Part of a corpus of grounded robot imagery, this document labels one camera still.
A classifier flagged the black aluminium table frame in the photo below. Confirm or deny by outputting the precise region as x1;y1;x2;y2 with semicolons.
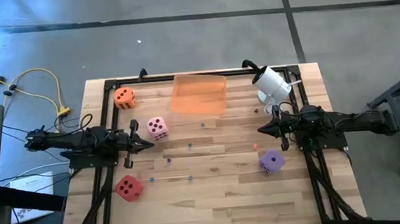
46;56;369;224

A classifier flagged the large red foam die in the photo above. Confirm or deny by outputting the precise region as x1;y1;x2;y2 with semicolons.
114;173;146;204

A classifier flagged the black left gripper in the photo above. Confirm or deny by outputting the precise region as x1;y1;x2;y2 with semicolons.
111;118;157;171

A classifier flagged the black beam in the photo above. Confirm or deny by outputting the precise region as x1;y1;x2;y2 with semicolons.
0;181;67;217

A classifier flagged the yellow cable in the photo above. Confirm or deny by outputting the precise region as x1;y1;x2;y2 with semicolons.
0;54;74;126

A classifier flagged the large purple foam die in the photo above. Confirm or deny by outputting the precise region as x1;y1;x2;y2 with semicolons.
257;147;287;176

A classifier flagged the orange translucent plastic bin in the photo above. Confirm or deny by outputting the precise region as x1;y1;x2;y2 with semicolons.
168;69;231;120

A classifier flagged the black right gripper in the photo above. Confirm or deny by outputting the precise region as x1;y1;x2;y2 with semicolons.
255;102;301;154

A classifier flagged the large orange foam die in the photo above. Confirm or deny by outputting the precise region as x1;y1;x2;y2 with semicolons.
112;85;137;111

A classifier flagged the white cardboard box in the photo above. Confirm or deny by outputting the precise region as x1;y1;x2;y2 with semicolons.
7;171;58;224

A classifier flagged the large pink foam die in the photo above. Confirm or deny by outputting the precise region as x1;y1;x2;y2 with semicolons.
145;115;171;142

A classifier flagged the white cable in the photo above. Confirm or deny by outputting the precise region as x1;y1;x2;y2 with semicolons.
0;160;73;184

